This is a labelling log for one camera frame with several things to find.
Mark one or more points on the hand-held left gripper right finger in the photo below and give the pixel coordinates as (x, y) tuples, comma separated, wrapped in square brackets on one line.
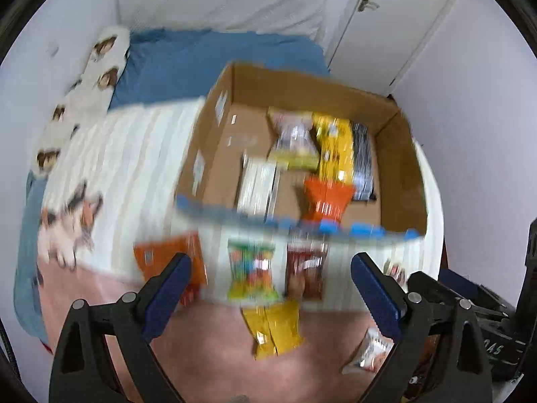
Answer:
[(375, 294)]

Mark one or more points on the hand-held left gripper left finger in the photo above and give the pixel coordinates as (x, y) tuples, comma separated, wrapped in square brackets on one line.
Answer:
[(168, 291)]

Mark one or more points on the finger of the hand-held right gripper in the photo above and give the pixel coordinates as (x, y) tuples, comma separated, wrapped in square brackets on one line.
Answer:
[(432, 283)]

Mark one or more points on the long white red-label packet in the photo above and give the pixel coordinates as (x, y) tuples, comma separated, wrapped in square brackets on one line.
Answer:
[(395, 270)]

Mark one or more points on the orange snack packet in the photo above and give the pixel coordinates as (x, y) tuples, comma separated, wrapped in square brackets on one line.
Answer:
[(327, 199), (163, 254)]

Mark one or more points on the white packet with portrait print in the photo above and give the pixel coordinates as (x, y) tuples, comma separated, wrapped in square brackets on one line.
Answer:
[(369, 350)]

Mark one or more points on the brown snack packet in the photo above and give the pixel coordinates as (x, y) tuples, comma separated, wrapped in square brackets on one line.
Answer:
[(306, 270)]

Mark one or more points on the colourful candy packet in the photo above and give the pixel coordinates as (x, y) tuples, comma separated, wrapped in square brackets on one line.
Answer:
[(251, 270)]

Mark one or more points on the small yellow snack packet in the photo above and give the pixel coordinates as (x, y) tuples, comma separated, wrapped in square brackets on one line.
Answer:
[(272, 327)]

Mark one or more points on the cardboard box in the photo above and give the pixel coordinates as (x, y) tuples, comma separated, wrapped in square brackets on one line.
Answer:
[(289, 193)]

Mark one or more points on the black snack packet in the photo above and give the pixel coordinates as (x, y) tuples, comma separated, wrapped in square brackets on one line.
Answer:
[(363, 163)]

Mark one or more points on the white striped printed blanket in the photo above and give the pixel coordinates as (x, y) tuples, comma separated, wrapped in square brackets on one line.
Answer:
[(126, 168)]

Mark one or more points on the white ribbed snack packet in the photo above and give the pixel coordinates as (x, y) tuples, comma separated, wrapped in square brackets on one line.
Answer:
[(258, 189)]

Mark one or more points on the large yellow snack packet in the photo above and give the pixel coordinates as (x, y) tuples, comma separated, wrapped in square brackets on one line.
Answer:
[(335, 151)]

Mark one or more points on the clear packet with yellow-green edge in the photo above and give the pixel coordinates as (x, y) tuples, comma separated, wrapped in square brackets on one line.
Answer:
[(293, 138)]

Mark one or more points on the white bear-print bolster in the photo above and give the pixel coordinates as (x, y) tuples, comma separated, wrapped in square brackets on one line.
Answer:
[(90, 92)]

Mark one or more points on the blue pillow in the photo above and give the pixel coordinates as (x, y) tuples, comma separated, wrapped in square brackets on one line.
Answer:
[(188, 63)]

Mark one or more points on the white door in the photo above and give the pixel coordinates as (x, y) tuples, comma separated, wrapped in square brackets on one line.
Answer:
[(390, 29)]

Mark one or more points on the white pillow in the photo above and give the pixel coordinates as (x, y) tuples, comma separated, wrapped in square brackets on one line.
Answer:
[(218, 6)]

